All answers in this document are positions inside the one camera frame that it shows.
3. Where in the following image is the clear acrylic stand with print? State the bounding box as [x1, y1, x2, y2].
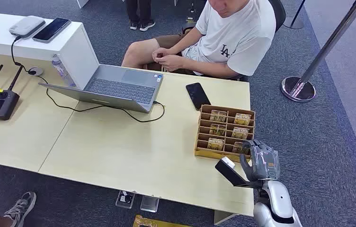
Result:
[115, 190, 136, 210]

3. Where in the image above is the clear plastic water bottle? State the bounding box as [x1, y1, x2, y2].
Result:
[51, 54, 77, 88]

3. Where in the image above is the black power bank cable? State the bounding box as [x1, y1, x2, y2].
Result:
[10, 35, 37, 76]

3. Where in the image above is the wooden card holder box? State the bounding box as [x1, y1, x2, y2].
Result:
[194, 105, 256, 163]

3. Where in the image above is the person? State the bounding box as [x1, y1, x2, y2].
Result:
[121, 0, 277, 79]
[125, 0, 156, 32]

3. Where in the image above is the black smartphone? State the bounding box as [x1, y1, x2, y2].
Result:
[186, 82, 212, 111]

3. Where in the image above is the grey open laptop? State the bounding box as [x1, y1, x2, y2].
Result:
[38, 64, 164, 114]

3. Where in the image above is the person's left hand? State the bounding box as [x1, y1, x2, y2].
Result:
[157, 54, 187, 72]

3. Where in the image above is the white desk riser shelf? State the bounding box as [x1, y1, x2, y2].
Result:
[0, 11, 100, 90]

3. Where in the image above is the yellow patterned board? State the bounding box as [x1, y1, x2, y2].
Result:
[133, 214, 192, 227]

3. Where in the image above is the chrome stanchion post with base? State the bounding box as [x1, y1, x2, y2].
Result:
[280, 0, 356, 103]
[283, 0, 307, 30]

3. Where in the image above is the person's leg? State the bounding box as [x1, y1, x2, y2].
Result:
[0, 191, 37, 227]

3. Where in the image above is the person's right hand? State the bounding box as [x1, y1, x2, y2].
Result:
[151, 47, 172, 64]

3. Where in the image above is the white power bank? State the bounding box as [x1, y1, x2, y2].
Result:
[9, 16, 46, 39]

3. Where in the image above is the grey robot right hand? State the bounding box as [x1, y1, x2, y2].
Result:
[240, 140, 281, 183]

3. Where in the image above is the smartphone with silver edge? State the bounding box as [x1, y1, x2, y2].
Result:
[32, 17, 72, 44]

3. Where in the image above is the white table leg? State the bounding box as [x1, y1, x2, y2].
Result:
[213, 210, 239, 226]

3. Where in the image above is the silver desk cable grommet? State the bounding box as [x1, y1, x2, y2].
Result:
[27, 66, 44, 77]

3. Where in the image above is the black laptop power cable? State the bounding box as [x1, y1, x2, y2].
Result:
[35, 74, 166, 123]

